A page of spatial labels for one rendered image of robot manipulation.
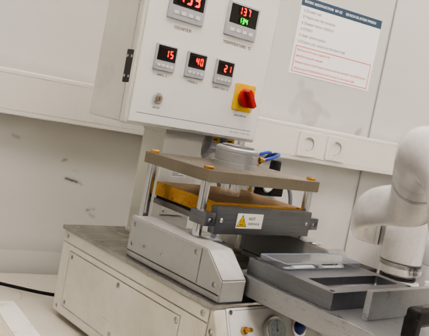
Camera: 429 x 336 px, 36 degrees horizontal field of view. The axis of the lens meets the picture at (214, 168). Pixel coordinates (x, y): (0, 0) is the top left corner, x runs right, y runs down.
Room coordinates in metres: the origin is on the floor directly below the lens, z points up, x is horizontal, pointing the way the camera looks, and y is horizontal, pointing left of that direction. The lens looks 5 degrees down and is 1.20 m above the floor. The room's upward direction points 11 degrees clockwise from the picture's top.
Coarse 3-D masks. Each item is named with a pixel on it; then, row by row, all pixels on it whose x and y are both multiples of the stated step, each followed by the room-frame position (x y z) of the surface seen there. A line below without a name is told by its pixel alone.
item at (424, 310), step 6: (414, 306) 0.80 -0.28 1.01; (420, 306) 0.81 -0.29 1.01; (426, 306) 0.81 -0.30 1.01; (408, 312) 0.79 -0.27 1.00; (414, 312) 0.79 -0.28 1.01; (420, 312) 0.79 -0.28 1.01; (426, 312) 0.80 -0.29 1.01; (408, 318) 0.79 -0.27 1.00; (414, 318) 0.79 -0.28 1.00; (420, 318) 0.79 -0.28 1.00; (426, 318) 0.80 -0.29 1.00; (408, 324) 0.79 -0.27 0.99; (414, 324) 0.79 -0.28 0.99; (420, 324) 0.79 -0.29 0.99; (426, 324) 0.80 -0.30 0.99; (402, 330) 0.80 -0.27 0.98; (408, 330) 0.79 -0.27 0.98; (414, 330) 0.78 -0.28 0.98
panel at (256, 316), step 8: (232, 312) 0.93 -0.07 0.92; (240, 312) 0.94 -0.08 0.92; (248, 312) 0.95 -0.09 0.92; (256, 312) 0.96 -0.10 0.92; (264, 312) 0.97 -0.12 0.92; (272, 312) 0.99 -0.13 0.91; (232, 320) 0.93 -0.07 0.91; (240, 320) 0.94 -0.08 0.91; (248, 320) 0.95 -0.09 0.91; (256, 320) 0.96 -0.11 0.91; (264, 320) 0.97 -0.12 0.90; (288, 320) 1.00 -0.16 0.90; (232, 328) 0.92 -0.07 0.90; (240, 328) 0.93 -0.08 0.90; (248, 328) 0.92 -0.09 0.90; (256, 328) 0.95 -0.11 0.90; (288, 328) 1.00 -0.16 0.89
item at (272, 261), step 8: (264, 256) 0.96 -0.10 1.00; (272, 264) 0.95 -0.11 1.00; (280, 264) 0.94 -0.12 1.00; (288, 264) 0.93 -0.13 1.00; (296, 264) 0.94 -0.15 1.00; (304, 264) 0.96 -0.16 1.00; (312, 264) 0.97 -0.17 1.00; (320, 264) 0.98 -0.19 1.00; (328, 264) 0.99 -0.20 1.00; (336, 264) 1.01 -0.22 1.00; (344, 264) 1.02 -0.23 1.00; (352, 264) 1.03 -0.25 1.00
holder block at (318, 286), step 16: (256, 272) 0.96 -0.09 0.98; (272, 272) 0.94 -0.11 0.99; (288, 272) 0.92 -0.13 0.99; (304, 272) 0.94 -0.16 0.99; (320, 272) 0.96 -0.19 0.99; (336, 272) 0.99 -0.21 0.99; (352, 272) 1.01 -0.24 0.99; (368, 272) 1.03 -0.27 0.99; (288, 288) 0.91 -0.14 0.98; (304, 288) 0.89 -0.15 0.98; (320, 288) 0.87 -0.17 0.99; (336, 288) 0.88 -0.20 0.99; (352, 288) 0.90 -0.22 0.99; (368, 288) 0.92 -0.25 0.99; (384, 288) 0.94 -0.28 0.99; (320, 304) 0.86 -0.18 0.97; (336, 304) 0.86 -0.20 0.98; (352, 304) 0.88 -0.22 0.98
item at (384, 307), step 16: (256, 288) 0.94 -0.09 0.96; (272, 288) 0.92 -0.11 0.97; (400, 288) 0.89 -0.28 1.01; (416, 288) 0.91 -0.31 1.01; (272, 304) 0.91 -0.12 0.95; (288, 304) 0.89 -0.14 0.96; (304, 304) 0.87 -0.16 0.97; (368, 304) 0.84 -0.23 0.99; (384, 304) 0.86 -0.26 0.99; (400, 304) 0.88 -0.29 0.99; (416, 304) 0.91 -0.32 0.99; (304, 320) 0.87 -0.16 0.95; (320, 320) 0.85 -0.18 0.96; (336, 320) 0.83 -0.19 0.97; (352, 320) 0.83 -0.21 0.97; (368, 320) 0.84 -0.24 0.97; (384, 320) 0.86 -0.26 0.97; (400, 320) 0.87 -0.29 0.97
